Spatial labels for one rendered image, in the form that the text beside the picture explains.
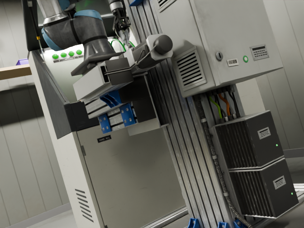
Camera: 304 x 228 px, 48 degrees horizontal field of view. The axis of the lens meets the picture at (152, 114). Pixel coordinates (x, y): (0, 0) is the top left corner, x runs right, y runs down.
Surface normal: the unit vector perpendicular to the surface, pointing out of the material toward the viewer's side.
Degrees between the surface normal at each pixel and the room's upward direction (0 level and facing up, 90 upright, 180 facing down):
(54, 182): 90
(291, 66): 90
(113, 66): 90
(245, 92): 90
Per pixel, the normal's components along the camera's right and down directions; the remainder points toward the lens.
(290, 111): -0.81, 0.23
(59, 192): 0.51, -0.18
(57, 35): -0.01, 0.34
